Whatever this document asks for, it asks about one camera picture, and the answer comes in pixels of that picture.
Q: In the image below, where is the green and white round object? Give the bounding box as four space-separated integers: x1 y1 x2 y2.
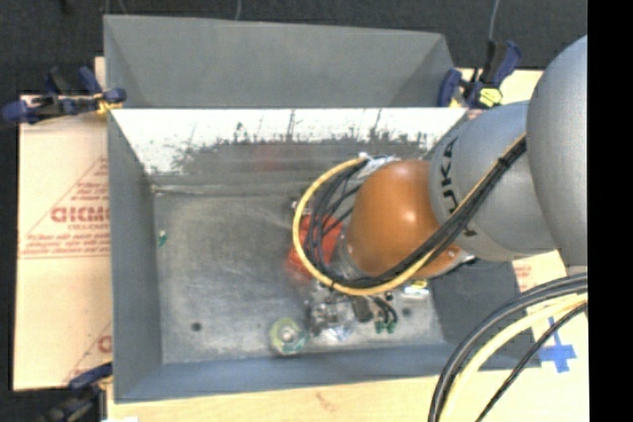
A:
268 316 312 357

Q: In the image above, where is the red round object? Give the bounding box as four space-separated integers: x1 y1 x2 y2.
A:
284 212 347 286

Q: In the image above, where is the grey metal bin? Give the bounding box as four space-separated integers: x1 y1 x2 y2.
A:
102 14 539 402

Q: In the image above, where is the brown cardboard board red print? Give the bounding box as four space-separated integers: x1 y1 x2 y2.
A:
11 55 116 392

